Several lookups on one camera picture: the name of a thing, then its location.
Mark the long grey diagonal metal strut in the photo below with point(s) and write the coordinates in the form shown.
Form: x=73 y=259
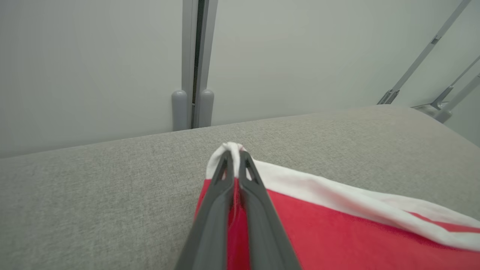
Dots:
x=423 y=56

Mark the thin grey diagonal metal strut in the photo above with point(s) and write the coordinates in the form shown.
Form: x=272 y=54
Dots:
x=455 y=80

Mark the red white basketball jersey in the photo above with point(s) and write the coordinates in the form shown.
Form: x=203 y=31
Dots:
x=337 y=232

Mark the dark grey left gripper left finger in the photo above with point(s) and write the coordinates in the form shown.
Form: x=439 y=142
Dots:
x=210 y=232

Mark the grey partition post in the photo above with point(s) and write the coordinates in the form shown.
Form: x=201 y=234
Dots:
x=189 y=45

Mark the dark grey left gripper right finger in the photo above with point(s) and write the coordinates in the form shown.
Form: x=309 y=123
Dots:
x=262 y=232

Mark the thick grey diagonal metal strut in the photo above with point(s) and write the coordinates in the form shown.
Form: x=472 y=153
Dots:
x=459 y=99

